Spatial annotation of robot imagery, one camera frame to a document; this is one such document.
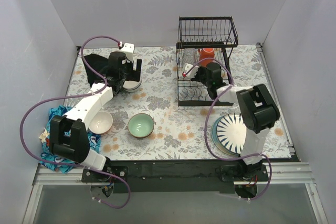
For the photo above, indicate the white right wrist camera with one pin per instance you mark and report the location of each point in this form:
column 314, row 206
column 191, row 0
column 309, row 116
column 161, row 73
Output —
column 189, row 70

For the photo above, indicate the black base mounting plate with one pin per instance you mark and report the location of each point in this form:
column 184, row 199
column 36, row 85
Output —
column 175, row 175

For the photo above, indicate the blue striped white plate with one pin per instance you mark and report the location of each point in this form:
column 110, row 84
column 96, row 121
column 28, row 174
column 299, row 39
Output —
column 231, row 132

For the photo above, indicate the white bowl stack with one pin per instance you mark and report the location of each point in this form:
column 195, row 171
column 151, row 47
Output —
column 131, row 86

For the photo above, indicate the orange ceramic mug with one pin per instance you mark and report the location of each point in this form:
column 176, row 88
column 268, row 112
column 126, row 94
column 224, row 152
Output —
column 207, row 55

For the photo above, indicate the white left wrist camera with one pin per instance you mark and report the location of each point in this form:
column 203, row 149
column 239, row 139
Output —
column 127, row 49

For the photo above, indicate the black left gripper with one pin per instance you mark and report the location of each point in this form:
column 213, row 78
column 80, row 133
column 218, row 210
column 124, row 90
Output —
column 132, row 74

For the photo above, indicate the blue patterned cloth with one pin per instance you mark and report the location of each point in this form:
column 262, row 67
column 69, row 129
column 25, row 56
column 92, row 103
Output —
column 94, row 141

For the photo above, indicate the floral table mat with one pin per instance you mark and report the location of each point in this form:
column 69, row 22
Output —
column 168, row 140

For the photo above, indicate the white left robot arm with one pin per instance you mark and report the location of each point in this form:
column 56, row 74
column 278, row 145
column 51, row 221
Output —
column 68, row 134

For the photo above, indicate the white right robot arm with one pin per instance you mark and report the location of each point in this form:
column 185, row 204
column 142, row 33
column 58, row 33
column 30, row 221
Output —
column 258, row 111

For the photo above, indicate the black wire dish rack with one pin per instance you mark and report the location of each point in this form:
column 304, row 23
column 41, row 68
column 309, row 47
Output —
column 218, row 32

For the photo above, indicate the cream pink bowl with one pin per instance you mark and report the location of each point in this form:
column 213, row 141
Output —
column 101, row 123

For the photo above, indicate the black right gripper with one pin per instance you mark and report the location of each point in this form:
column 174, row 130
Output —
column 199, row 76

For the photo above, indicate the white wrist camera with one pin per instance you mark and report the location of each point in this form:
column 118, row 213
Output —
column 189, row 70
column 127, row 49

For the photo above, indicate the clear faceted glass tumbler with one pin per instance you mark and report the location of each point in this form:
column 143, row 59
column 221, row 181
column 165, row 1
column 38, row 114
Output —
column 189, row 56

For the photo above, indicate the green celadon bowl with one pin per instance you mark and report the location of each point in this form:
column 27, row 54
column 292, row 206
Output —
column 141, row 125

